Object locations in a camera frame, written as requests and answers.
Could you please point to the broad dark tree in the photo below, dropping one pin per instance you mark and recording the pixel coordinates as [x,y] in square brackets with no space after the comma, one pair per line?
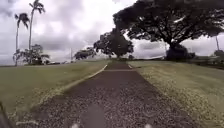
[115,45]

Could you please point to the small dark tree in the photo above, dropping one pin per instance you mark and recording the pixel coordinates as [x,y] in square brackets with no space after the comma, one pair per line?
[83,54]

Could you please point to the distant dark hedge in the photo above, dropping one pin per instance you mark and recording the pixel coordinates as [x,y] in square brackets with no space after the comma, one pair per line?
[210,61]

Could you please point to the tall palm tree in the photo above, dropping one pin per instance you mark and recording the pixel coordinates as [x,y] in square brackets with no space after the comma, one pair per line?
[30,30]

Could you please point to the thin pole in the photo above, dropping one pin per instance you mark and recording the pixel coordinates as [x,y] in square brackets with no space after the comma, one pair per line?
[70,55]
[217,43]

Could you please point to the grass lawn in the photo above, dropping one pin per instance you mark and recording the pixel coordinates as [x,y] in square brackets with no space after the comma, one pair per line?
[186,83]
[33,80]

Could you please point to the low leafy tree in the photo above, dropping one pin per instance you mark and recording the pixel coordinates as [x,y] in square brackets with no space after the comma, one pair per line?
[35,55]

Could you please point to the pale kerb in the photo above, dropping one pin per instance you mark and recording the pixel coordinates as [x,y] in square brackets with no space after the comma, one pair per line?
[96,70]

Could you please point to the grey asphalt path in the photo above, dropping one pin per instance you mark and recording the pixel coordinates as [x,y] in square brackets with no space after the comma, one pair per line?
[116,96]

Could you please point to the wide umbrella-shaped tree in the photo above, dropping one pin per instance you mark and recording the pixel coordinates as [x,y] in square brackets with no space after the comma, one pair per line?
[173,23]

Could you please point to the robot's own part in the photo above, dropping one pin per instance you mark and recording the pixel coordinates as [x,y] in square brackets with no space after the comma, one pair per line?
[75,126]
[148,126]

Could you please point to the short palm tree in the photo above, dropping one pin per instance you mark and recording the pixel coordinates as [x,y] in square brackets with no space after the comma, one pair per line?
[16,43]

